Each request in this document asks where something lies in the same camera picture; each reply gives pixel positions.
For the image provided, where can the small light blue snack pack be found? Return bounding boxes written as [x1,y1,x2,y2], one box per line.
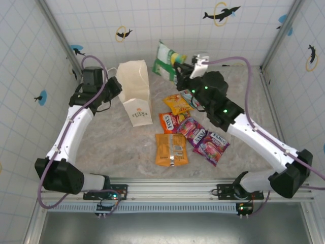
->
[179,89,201,110]

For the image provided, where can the white green snack pack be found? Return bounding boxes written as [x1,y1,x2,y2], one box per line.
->
[155,39,188,67]

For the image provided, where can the yellow snack pack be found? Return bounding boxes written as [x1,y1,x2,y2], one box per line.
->
[162,94,196,116]

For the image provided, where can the cream paper bag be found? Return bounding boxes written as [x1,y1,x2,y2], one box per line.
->
[108,59,154,128]

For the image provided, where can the purple Fox's candy pack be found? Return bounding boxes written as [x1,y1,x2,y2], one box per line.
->
[192,131,231,167]
[177,116,208,149]

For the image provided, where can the orange Fox's candy pack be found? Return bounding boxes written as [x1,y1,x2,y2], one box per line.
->
[158,110,191,135]

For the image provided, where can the orange snack packet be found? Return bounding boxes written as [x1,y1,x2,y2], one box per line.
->
[154,133,190,167]

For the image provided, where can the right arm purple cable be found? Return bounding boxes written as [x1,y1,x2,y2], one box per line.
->
[204,56,325,218]

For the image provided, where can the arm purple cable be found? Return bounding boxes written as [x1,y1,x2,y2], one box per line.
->
[37,54,122,209]
[204,56,325,218]

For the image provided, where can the aluminium side rail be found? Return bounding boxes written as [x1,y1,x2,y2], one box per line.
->
[260,66,286,139]

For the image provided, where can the dolphin sticker with yellow ring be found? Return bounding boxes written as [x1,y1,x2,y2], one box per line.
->
[202,2,241,27]

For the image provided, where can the aluminium corner post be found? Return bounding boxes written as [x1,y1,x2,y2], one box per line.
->
[38,0,83,77]
[261,0,305,72]

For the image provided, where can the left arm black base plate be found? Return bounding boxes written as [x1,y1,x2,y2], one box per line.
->
[83,183,129,201]

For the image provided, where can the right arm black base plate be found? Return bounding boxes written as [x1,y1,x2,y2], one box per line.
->
[216,183,265,201]

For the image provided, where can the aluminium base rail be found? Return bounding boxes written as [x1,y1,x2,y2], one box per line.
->
[40,177,314,204]

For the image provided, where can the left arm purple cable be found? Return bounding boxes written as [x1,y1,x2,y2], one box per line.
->
[37,54,122,209]

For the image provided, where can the white slotted cable duct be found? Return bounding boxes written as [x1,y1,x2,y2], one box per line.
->
[47,202,242,214]

